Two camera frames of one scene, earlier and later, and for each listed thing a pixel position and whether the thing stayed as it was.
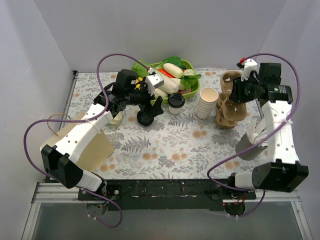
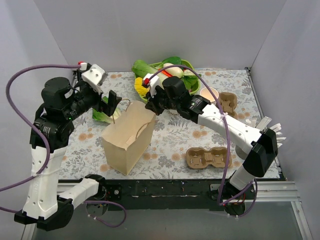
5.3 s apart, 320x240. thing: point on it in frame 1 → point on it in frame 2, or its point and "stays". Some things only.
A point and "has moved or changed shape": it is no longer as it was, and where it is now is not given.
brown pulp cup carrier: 228,113 has moved or changed shape
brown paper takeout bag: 92,156 → 128,138
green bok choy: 190,79 stays
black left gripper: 149,105 → 100,103
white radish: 175,71 stays
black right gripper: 238,90 → 153,102
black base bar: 166,195 stays
